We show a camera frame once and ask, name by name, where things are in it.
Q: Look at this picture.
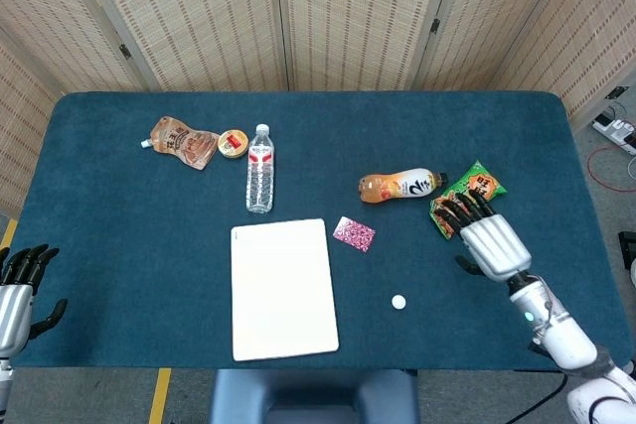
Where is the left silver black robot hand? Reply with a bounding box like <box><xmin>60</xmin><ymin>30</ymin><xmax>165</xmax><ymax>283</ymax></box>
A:
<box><xmin>0</xmin><ymin>243</ymin><xmax>69</xmax><ymax>358</ymax></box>

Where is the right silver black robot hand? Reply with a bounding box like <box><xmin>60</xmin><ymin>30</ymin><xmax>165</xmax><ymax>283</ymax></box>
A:
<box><xmin>435</xmin><ymin>194</ymin><xmax>533</xmax><ymax>282</ymax></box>

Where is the pink glitter packet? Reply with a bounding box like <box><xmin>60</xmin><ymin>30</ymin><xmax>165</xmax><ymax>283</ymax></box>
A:
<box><xmin>332</xmin><ymin>215</ymin><xmax>377</xmax><ymax>252</ymax></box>

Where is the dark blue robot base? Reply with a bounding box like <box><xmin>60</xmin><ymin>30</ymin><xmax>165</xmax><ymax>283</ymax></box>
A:
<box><xmin>208</xmin><ymin>368</ymin><xmax>421</xmax><ymax>424</ymax></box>

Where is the white rectangular board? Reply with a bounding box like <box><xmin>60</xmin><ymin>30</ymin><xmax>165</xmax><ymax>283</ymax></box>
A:
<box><xmin>230</xmin><ymin>217</ymin><xmax>341</xmax><ymax>362</ymax></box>

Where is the green snack bag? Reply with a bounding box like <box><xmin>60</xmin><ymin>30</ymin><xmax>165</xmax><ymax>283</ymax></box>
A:
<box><xmin>428</xmin><ymin>160</ymin><xmax>508</xmax><ymax>240</ymax></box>

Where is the orange drink bottle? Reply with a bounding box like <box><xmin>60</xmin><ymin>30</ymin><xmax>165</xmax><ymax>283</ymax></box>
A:
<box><xmin>356</xmin><ymin>168</ymin><xmax>449</xmax><ymax>205</ymax></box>

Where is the black device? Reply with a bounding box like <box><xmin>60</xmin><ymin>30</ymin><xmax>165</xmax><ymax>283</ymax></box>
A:
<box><xmin>618</xmin><ymin>230</ymin><xmax>636</xmax><ymax>289</ymax></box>

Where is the blue felt table cover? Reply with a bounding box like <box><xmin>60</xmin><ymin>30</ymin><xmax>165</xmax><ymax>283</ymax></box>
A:
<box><xmin>7</xmin><ymin>90</ymin><xmax>630</xmax><ymax>371</ymax></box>

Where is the white power strip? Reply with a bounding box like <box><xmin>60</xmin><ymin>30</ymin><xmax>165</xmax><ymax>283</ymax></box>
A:
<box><xmin>590</xmin><ymin>113</ymin><xmax>636</xmax><ymax>156</ymax></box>

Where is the brown spout pouch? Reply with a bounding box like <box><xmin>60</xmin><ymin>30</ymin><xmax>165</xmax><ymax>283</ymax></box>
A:
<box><xmin>139</xmin><ymin>116</ymin><xmax>221</xmax><ymax>172</ymax></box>

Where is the clear water bottle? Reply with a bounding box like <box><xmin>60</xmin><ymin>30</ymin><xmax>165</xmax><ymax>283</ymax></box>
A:
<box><xmin>245</xmin><ymin>123</ymin><xmax>276</xmax><ymax>214</ymax></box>

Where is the round yellow tin red label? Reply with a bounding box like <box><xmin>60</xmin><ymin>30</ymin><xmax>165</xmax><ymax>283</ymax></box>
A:
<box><xmin>218</xmin><ymin>128</ymin><xmax>249</xmax><ymax>160</ymax></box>

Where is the woven folding screen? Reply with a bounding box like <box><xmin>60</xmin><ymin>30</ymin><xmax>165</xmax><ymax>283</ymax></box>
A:
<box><xmin>0</xmin><ymin>0</ymin><xmax>636</xmax><ymax>220</ymax></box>

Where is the red cable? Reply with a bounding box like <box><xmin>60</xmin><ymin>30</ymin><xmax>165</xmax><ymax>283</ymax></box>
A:
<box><xmin>585</xmin><ymin>145</ymin><xmax>636</xmax><ymax>193</ymax></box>

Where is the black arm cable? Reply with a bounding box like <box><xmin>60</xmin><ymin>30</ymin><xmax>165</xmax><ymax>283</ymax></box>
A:
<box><xmin>514</xmin><ymin>372</ymin><xmax>568</xmax><ymax>421</ymax></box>

